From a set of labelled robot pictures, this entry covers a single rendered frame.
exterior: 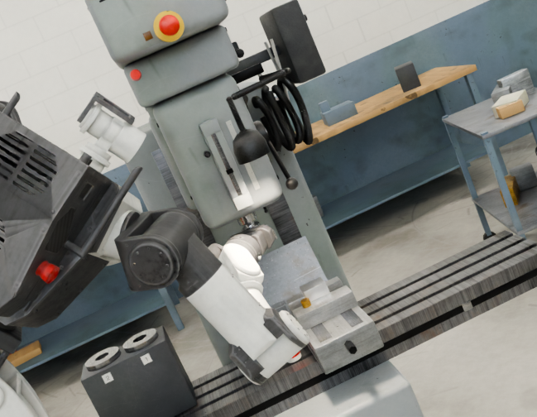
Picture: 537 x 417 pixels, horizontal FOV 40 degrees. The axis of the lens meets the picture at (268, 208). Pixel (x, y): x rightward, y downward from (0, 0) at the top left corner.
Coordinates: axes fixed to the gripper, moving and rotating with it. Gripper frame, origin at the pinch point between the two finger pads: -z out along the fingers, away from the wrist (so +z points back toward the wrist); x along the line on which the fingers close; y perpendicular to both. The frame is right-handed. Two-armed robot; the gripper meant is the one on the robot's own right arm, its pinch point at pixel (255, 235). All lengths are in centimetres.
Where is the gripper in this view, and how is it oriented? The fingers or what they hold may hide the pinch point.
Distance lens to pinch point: 178.7
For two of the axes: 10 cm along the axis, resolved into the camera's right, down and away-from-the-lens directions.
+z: -2.3, 3.1, -9.2
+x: -8.9, 3.1, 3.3
